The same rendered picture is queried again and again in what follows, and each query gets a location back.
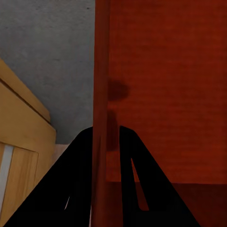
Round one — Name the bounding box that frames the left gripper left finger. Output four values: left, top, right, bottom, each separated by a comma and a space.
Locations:
4, 127, 93, 227

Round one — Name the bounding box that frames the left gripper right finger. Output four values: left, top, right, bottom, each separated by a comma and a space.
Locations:
119, 126, 201, 227

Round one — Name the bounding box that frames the storage box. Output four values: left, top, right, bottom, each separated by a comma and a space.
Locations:
91, 0, 227, 227

